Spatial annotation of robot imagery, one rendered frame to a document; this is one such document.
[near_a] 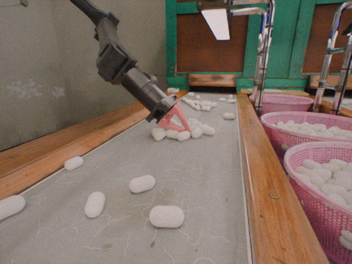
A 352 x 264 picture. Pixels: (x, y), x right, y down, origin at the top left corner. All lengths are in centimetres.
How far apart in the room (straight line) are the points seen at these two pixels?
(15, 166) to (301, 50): 132
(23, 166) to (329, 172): 49
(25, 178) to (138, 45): 212
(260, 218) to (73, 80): 285
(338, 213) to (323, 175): 13
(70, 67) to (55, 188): 266
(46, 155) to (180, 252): 28
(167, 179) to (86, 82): 256
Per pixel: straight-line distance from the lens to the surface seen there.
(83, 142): 45
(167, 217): 23
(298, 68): 136
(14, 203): 31
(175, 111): 46
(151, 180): 29
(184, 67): 136
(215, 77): 128
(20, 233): 29
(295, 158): 42
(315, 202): 30
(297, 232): 23
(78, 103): 296
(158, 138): 46
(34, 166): 39
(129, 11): 247
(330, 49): 95
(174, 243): 23
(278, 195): 27
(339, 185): 39
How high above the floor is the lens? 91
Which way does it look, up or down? 18 degrees down
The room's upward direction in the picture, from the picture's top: straight up
